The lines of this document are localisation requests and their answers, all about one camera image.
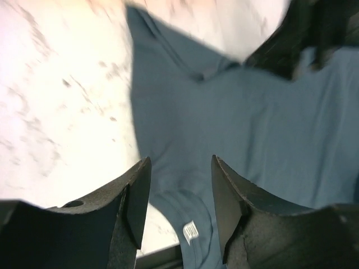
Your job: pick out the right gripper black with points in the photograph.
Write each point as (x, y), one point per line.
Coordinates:
(324, 26)

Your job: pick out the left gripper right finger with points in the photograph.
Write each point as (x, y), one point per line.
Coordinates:
(260, 230)

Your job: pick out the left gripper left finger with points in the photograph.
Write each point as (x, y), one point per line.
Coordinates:
(102, 229)

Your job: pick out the blue-grey t-shirt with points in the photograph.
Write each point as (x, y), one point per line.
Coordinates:
(297, 140)

